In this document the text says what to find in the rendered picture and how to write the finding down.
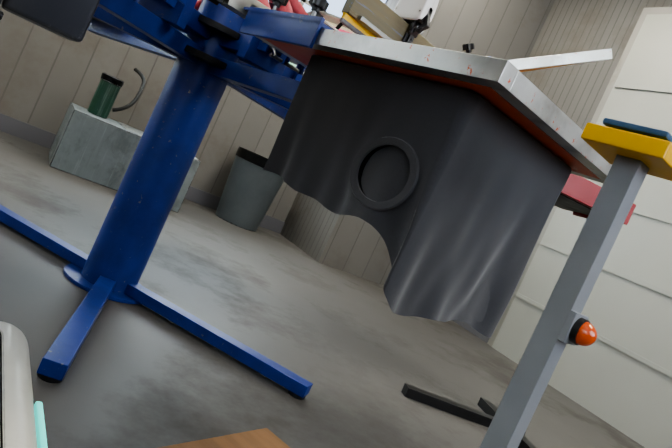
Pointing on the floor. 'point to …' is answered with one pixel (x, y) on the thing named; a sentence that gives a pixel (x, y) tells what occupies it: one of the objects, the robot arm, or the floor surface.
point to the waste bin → (248, 191)
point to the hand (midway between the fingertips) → (401, 41)
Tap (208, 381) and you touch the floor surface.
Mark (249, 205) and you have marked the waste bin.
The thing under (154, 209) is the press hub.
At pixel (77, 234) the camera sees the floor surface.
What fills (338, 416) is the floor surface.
